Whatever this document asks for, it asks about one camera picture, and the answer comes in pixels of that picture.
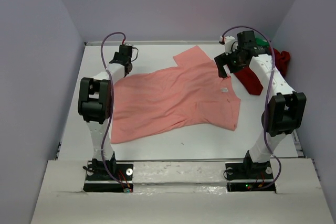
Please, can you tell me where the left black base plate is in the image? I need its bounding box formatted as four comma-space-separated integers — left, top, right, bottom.
82, 162, 134, 193

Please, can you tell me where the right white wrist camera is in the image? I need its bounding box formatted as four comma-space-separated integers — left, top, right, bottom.
219, 36, 238, 54

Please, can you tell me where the aluminium rail back edge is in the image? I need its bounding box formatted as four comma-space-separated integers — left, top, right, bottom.
84, 40, 219, 46

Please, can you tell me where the red t shirt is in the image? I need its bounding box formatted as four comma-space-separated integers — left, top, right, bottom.
235, 50, 294, 97

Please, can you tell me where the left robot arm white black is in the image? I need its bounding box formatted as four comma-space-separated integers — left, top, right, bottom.
78, 44, 138, 184

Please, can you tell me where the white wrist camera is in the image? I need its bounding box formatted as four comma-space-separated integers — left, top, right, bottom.
219, 36, 238, 54
122, 40, 133, 47

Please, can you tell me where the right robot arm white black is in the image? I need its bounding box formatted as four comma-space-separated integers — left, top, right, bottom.
215, 30, 307, 181

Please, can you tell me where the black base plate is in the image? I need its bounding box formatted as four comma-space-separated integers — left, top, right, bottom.
223, 162, 276, 193
82, 162, 134, 193

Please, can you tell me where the pink t shirt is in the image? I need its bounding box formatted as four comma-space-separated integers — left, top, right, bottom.
110, 46, 240, 144

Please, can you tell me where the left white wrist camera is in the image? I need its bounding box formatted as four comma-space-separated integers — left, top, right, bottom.
122, 40, 133, 47

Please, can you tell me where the aluminium rail front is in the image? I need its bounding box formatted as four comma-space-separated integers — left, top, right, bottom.
117, 158, 243, 163

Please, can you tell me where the green t shirt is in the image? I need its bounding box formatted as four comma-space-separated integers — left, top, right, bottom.
256, 37, 270, 47

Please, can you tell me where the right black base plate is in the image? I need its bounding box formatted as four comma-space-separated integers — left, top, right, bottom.
223, 162, 276, 193

